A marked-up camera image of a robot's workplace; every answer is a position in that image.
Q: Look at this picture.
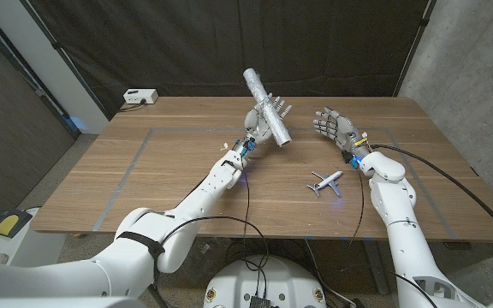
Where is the white robot chest cover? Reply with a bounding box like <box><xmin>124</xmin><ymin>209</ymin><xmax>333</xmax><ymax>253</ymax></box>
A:
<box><xmin>0</xmin><ymin>296</ymin><xmax>147</xmax><ymax>308</ymax></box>

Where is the white toy aeroplane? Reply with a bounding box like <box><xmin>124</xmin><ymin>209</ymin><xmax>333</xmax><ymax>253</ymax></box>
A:
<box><xmin>306</xmin><ymin>169</ymin><xmax>344</xmax><ymax>198</ymax></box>

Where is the silver foil roll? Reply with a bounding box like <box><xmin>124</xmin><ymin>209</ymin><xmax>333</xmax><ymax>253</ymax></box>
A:
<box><xmin>242</xmin><ymin>67</ymin><xmax>294</xmax><ymax>148</ymax></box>

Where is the clear plastic bag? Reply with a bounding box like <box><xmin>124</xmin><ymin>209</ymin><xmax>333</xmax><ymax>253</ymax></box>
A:
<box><xmin>181</xmin><ymin>239</ymin><xmax>223</xmax><ymax>286</ymax></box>

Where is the white power outlet box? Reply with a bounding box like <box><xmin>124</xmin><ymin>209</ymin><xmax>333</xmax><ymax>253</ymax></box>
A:
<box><xmin>122</xmin><ymin>88</ymin><xmax>159</xmax><ymax>105</ymax></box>

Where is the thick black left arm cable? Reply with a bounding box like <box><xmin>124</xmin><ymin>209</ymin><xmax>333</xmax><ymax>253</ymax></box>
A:
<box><xmin>146</xmin><ymin>281</ymin><xmax>166</xmax><ymax>308</ymax></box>

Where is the white floor cable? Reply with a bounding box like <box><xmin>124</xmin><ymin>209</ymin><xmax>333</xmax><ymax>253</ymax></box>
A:
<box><xmin>304</xmin><ymin>239</ymin><xmax>353</xmax><ymax>307</ymax></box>

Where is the grey table leg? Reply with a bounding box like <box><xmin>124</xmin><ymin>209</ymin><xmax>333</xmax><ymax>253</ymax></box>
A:
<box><xmin>362</xmin><ymin>240</ymin><xmax>391</xmax><ymax>295</ymax></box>

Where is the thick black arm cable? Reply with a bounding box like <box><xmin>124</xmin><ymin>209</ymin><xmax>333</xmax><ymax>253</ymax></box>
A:
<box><xmin>371</xmin><ymin>144</ymin><xmax>493</xmax><ymax>263</ymax></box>
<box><xmin>146</xmin><ymin>281</ymin><xmax>166</xmax><ymax>308</ymax></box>

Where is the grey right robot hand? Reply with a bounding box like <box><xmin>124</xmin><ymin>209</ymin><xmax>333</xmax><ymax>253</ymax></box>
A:
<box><xmin>312</xmin><ymin>106</ymin><xmax>371</xmax><ymax>162</ymax></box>

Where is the black box on base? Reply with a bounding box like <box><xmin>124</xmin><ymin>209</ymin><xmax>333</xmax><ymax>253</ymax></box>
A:
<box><xmin>248</xmin><ymin>294</ymin><xmax>273</xmax><ymax>308</ymax></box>

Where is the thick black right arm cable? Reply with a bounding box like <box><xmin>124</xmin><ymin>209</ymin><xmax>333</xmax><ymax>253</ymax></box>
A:
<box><xmin>371</xmin><ymin>144</ymin><xmax>493</xmax><ymax>263</ymax></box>

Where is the black backdrop stand pole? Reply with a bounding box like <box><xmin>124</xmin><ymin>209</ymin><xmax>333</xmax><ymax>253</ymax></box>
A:
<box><xmin>19</xmin><ymin>0</ymin><xmax>113</xmax><ymax>121</ymax></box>
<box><xmin>394</xmin><ymin>0</ymin><xmax>438</xmax><ymax>98</ymax></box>

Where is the black backdrop curtain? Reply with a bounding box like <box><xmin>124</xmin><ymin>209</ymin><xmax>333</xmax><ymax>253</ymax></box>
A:
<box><xmin>19</xmin><ymin>0</ymin><xmax>438</xmax><ymax>121</ymax></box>

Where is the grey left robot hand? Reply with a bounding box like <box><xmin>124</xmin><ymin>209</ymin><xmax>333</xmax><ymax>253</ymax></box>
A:
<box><xmin>243</xmin><ymin>94</ymin><xmax>294</xmax><ymax>149</ymax></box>

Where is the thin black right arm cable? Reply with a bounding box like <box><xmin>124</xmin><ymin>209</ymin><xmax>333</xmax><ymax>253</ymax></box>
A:
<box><xmin>340</xmin><ymin>169</ymin><xmax>365</xmax><ymax>273</ymax></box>

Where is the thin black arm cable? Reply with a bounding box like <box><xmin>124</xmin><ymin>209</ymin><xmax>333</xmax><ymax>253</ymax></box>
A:
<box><xmin>154</xmin><ymin>166</ymin><xmax>271</xmax><ymax>275</ymax></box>
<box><xmin>340</xmin><ymin>169</ymin><xmax>365</xmax><ymax>273</ymax></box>

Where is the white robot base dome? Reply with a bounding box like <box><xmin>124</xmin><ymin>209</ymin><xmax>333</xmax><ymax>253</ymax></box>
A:
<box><xmin>203</xmin><ymin>255</ymin><xmax>328</xmax><ymax>308</ymax></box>

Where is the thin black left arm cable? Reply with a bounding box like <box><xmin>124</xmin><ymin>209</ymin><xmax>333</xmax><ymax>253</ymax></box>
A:
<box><xmin>154</xmin><ymin>166</ymin><xmax>271</xmax><ymax>275</ymax></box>

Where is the black power cord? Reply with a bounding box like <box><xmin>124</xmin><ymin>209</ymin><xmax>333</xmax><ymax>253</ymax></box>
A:
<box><xmin>117</xmin><ymin>98</ymin><xmax>148</xmax><ymax>114</ymax></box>

